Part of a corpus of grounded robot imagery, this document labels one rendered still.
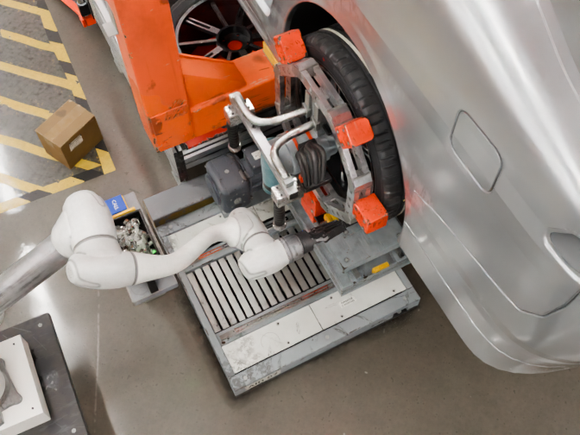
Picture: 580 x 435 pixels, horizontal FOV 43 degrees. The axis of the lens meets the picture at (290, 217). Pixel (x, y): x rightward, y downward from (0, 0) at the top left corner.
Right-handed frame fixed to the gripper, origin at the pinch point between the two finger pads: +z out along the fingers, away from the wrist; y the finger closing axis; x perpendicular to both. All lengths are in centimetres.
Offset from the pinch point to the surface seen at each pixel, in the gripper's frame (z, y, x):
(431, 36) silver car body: 6, 77, 60
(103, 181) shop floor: -69, -115, 24
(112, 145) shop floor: -58, -127, 36
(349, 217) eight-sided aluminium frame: -4.8, 13.0, 6.1
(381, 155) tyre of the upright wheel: 4.3, 32.4, 26.3
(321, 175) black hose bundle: -12.6, 24.6, 25.9
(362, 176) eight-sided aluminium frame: -1.3, 27.2, 21.2
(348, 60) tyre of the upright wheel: 7, 23, 54
